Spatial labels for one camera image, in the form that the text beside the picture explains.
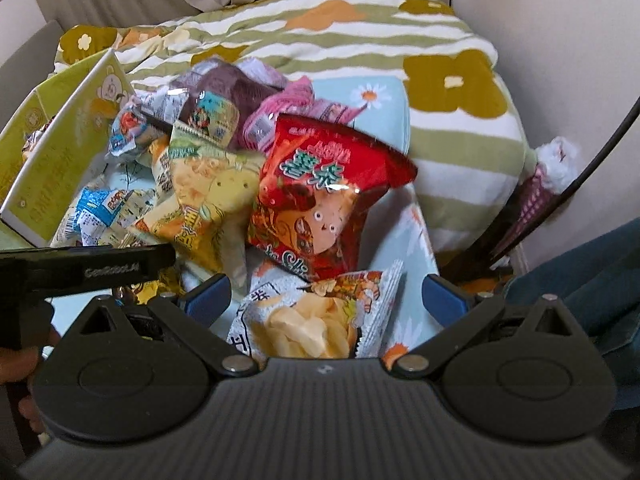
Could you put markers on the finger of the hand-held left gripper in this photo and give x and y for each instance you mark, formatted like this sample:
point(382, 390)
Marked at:
point(152, 260)

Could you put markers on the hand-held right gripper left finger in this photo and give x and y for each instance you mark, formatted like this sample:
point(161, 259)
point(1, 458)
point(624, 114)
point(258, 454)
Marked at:
point(207, 300)

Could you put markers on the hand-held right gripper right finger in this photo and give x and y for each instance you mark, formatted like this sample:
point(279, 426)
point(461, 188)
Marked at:
point(445, 297)

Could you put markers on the yellow snack bag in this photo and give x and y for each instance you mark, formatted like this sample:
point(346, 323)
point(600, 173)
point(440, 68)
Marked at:
point(200, 195)

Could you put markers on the white potato chip bag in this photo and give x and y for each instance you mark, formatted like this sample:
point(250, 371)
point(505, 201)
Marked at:
point(300, 322)

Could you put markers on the yellow-green cardboard box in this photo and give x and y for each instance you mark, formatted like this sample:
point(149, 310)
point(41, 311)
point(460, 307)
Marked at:
point(55, 160)

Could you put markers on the red snack bag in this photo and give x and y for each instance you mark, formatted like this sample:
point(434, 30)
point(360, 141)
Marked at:
point(320, 200)

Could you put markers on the white printed snack packet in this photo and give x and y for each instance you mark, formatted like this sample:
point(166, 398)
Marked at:
point(162, 102)

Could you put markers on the purple snack bag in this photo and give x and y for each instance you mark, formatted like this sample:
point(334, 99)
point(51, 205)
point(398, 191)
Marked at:
point(235, 92)

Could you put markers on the pink snack bag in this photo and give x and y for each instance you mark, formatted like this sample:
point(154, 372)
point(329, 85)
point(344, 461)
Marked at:
point(305, 105)

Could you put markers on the person's left hand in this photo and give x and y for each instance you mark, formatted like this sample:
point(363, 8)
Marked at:
point(22, 365)

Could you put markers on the blue white snack packet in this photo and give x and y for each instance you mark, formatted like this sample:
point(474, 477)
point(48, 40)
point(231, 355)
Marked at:
point(132, 132)
point(102, 215)

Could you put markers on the person's leg in jeans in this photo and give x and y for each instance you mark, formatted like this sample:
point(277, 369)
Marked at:
point(585, 280)

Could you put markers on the ice cream cone plush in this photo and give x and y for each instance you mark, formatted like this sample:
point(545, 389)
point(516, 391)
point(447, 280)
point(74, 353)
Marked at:
point(537, 190)

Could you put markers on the light blue floral sheet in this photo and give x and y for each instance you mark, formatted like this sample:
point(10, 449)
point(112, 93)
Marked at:
point(372, 102)

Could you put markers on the grey headboard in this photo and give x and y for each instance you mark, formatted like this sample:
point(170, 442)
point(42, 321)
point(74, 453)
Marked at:
point(27, 55)

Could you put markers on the striped floral blanket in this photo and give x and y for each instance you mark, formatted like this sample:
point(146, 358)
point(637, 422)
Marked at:
point(350, 35)

